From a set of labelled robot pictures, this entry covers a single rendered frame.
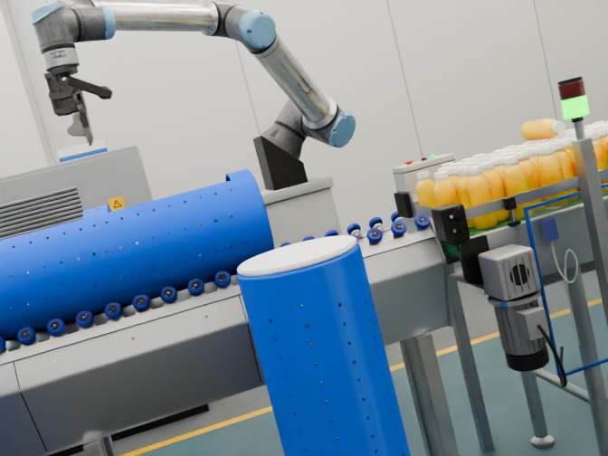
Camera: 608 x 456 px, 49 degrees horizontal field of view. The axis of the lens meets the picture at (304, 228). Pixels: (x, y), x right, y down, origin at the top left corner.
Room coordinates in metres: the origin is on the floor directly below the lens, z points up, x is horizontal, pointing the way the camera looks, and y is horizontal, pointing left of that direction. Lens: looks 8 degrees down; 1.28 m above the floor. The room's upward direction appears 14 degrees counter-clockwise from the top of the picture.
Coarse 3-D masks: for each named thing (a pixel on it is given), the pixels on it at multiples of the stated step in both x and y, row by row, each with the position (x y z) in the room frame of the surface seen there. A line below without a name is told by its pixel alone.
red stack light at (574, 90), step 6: (564, 84) 1.74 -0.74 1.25; (570, 84) 1.73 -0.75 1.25; (576, 84) 1.72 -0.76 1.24; (582, 84) 1.73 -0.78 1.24; (558, 90) 1.76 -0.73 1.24; (564, 90) 1.74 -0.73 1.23; (570, 90) 1.73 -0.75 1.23; (576, 90) 1.72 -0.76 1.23; (582, 90) 1.73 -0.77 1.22; (564, 96) 1.74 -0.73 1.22; (570, 96) 1.73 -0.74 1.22; (576, 96) 1.72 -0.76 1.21
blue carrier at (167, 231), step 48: (192, 192) 1.84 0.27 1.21; (240, 192) 1.83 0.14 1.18; (48, 240) 1.74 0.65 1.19; (96, 240) 1.74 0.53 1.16; (144, 240) 1.75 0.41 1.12; (192, 240) 1.77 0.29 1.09; (240, 240) 1.80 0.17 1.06; (0, 288) 1.67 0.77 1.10; (48, 288) 1.70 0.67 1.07; (96, 288) 1.73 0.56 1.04; (144, 288) 1.77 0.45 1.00
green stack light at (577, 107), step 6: (582, 96) 1.73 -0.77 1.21; (564, 102) 1.75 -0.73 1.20; (570, 102) 1.73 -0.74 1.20; (576, 102) 1.72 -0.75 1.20; (582, 102) 1.72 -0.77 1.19; (564, 108) 1.75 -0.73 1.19; (570, 108) 1.73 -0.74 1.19; (576, 108) 1.73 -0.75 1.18; (582, 108) 1.72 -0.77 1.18; (588, 108) 1.74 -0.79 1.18; (564, 114) 1.76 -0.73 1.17; (570, 114) 1.73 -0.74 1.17; (576, 114) 1.73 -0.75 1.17; (582, 114) 1.72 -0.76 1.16
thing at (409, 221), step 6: (402, 192) 2.04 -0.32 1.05; (408, 192) 1.99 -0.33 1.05; (396, 198) 2.05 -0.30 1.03; (402, 198) 2.01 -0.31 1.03; (408, 198) 1.99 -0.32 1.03; (396, 204) 2.07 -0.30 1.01; (402, 204) 2.02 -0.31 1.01; (408, 204) 1.99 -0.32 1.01; (402, 210) 2.03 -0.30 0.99; (408, 210) 1.99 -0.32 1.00; (414, 210) 1.99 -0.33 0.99; (402, 216) 2.04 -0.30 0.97; (408, 216) 1.99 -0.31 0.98; (414, 216) 1.99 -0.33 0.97; (408, 222) 2.04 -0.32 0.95; (408, 228) 2.05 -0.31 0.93; (414, 228) 2.00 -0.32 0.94
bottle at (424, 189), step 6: (420, 180) 2.14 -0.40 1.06; (426, 180) 2.13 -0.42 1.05; (420, 186) 2.13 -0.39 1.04; (426, 186) 2.12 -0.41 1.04; (432, 186) 2.13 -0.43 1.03; (420, 192) 2.13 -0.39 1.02; (426, 192) 2.12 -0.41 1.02; (432, 192) 2.12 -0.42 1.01; (420, 198) 2.14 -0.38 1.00; (426, 198) 2.12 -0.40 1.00; (432, 198) 2.12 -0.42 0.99; (420, 204) 2.14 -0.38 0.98; (426, 204) 2.12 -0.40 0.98; (432, 204) 2.12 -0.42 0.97
